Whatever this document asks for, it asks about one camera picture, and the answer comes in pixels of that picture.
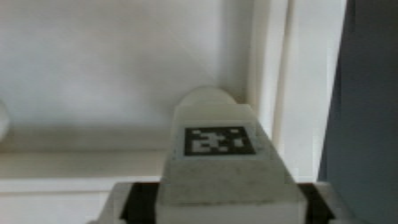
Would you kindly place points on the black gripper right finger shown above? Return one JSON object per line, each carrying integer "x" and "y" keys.
{"x": 327, "y": 209}

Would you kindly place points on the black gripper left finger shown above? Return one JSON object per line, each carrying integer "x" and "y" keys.
{"x": 128, "y": 207}

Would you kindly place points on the white table leg with tag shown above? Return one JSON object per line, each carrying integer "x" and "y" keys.
{"x": 226, "y": 184}

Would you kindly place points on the white square tabletop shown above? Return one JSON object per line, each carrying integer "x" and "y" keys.
{"x": 103, "y": 58}

